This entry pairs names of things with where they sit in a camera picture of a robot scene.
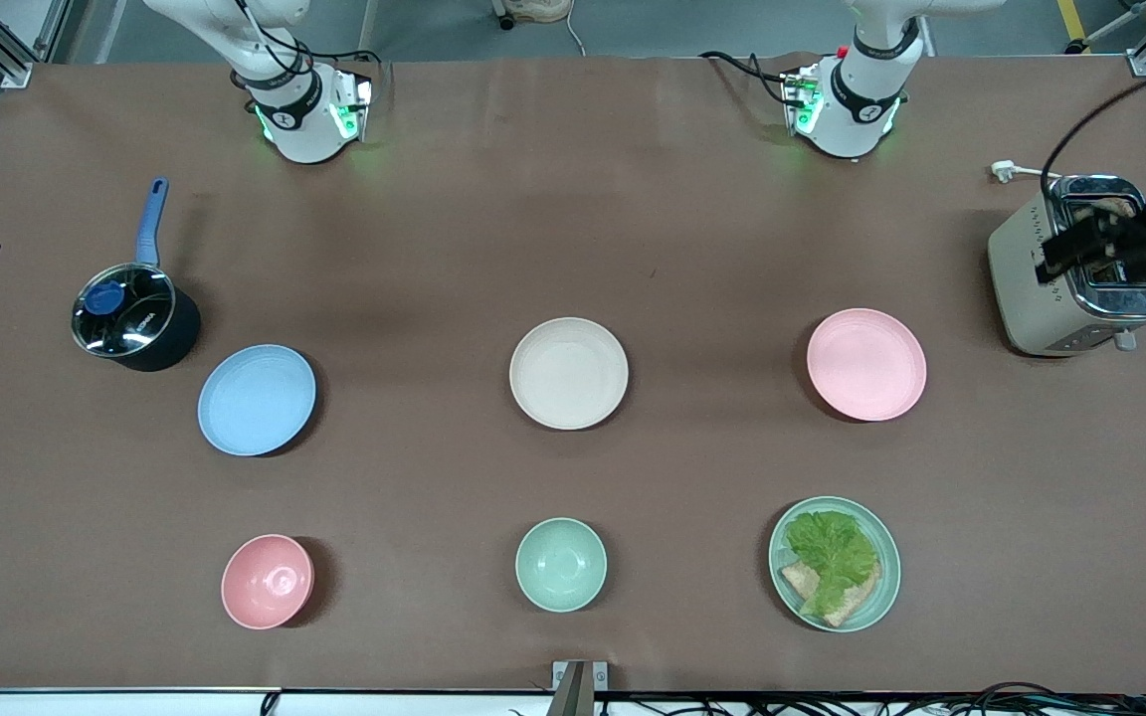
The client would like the black cable bundle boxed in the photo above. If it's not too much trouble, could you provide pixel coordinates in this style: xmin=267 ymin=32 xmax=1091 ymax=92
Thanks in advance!
xmin=623 ymin=680 xmax=1146 ymax=716

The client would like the green plate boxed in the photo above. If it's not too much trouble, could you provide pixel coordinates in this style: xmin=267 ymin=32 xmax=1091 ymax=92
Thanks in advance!
xmin=768 ymin=496 xmax=902 ymax=633

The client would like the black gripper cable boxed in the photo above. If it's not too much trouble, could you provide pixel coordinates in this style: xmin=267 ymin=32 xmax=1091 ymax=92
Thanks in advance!
xmin=1040 ymin=58 xmax=1146 ymax=212

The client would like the black saucepan with blue handle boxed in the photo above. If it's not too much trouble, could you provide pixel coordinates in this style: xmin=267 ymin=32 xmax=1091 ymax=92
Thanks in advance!
xmin=71 ymin=177 xmax=203 ymax=374

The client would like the pink bowl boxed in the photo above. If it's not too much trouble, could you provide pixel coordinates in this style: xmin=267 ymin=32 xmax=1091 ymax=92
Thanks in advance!
xmin=221 ymin=534 xmax=315 ymax=630

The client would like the pink plate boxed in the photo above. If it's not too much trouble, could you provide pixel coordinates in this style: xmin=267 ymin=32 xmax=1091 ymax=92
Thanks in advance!
xmin=806 ymin=308 xmax=928 ymax=423

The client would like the beige plate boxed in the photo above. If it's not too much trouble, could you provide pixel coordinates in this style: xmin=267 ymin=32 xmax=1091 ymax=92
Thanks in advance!
xmin=509 ymin=317 xmax=630 ymax=432

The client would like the glass lid with blue knob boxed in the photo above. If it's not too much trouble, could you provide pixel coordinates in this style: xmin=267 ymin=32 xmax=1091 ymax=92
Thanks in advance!
xmin=73 ymin=263 xmax=179 ymax=357

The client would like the white toaster plug cable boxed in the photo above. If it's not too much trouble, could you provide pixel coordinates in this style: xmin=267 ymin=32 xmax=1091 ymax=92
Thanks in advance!
xmin=990 ymin=160 xmax=1066 ymax=186

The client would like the beige and chrome toaster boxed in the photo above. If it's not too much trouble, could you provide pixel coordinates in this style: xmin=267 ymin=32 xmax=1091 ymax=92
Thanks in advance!
xmin=988 ymin=175 xmax=1146 ymax=358

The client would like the green lettuce leaf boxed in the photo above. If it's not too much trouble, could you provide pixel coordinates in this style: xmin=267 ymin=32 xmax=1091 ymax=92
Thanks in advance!
xmin=783 ymin=510 xmax=881 ymax=620

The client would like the square toast slice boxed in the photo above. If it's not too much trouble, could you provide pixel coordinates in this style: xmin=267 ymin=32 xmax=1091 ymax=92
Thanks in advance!
xmin=780 ymin=559 xmax=883 ymax=628

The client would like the brown table cover sheet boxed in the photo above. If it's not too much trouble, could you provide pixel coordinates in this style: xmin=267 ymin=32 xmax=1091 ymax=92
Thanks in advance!
xmin=0 ymin=52 xmax=1146 ymax=695

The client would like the grey metal camera mount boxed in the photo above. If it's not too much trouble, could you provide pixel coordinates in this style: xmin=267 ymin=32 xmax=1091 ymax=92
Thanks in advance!
xmin=550 ymin=660 xmax=610 ymax=716

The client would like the green bowl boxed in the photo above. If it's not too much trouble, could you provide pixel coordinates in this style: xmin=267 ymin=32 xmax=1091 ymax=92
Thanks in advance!
xmin=515 ymin=517 xmax=608 ymax=614

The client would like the beige shoe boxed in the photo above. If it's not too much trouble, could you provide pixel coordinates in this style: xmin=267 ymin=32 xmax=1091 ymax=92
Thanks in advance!
xmin=493 ymin=0 xmax=576 ymax=27

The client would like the black arm base cable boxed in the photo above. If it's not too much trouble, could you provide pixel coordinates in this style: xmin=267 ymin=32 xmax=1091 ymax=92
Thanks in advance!
xmin=698 ymin=50 xmax=795 ymax=104
xmin=309 ymin=48 xmax=382 ymax=83

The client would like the blue plate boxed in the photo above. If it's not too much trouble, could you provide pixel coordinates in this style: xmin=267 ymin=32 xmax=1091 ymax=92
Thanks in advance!
xmin=197 ymin=344 xmax=317 ymax=457

